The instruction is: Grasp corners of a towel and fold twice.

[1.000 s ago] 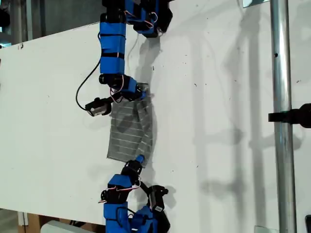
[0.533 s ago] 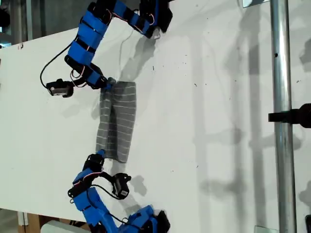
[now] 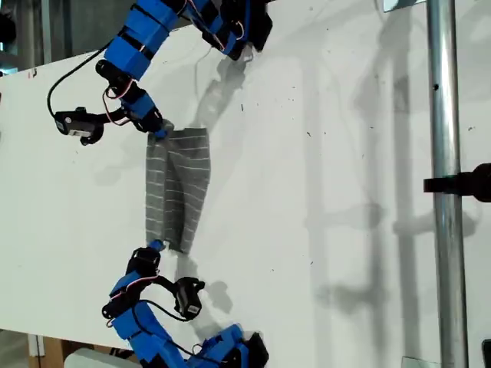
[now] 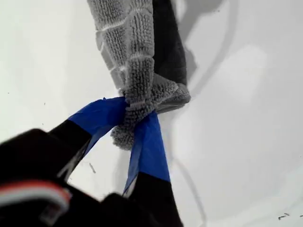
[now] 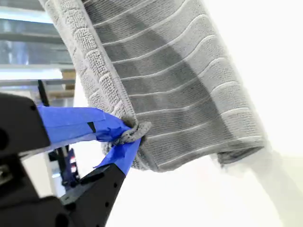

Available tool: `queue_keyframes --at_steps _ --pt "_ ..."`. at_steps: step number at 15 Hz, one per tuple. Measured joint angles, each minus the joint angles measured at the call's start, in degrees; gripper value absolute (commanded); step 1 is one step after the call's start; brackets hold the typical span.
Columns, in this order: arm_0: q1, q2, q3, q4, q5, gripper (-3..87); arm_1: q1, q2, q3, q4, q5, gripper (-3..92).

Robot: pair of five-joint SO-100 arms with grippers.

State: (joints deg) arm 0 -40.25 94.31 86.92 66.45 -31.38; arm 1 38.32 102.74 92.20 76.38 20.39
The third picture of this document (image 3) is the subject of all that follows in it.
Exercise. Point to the wrist camera stalk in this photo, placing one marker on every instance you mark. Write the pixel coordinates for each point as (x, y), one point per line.
(105, 117)
(167, 283)

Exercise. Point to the black round object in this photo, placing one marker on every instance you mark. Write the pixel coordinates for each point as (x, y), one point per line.
(5, 28)

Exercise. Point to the steel post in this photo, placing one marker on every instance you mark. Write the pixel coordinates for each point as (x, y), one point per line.
(447, 268)

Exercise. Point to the grey striped towel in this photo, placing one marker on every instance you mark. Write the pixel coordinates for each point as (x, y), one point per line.
(180, 184)

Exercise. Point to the wooden table leg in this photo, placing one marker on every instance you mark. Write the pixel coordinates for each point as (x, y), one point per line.
(51, 354)

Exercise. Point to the black rectangular object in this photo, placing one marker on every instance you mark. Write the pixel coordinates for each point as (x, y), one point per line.
(487, 354)

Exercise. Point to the black clamp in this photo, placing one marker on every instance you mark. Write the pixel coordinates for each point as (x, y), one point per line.
(460, 186)

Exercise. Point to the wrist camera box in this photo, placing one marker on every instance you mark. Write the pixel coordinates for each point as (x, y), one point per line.
(74, 122)
(188, 299)

